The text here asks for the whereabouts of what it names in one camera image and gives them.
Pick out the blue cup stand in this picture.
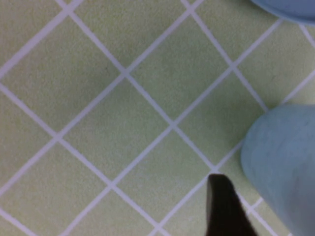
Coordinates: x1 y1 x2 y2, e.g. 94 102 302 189
248 0 315 27

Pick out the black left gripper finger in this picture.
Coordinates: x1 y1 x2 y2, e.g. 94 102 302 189
205 174 259 236

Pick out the light blue plastic cup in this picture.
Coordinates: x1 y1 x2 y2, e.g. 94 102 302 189
240 104 315 236

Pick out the green checkered tablecloth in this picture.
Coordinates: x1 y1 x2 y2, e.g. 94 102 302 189
0 0 315 236

